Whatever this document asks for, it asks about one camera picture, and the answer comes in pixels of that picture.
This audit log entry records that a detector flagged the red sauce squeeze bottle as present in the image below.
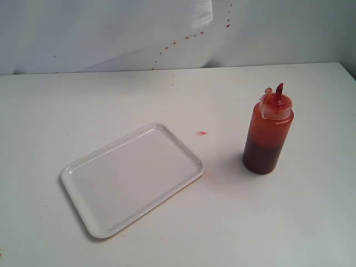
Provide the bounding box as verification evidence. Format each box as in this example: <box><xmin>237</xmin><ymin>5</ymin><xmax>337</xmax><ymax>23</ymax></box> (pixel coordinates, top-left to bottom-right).
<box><xmin>243</xmin><ymin>83</ymin><xmax>294</xmax><ymax>175</ymax></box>

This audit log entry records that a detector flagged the white rectangular plastic tray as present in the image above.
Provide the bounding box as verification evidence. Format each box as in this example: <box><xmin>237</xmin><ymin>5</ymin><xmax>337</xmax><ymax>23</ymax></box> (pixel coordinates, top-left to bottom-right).
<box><xmin>61</xmin><ymin>123</ymin><xmax>204</xmax><ymax>239</ymax></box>

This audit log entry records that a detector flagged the white cloth backdrop sheet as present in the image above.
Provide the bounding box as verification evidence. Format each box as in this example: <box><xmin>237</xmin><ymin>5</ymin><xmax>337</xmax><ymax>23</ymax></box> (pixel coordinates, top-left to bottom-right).
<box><xmin>1</xmin><ymin>1</ymin><xmax>213</xmax><ymax>75</ymax></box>

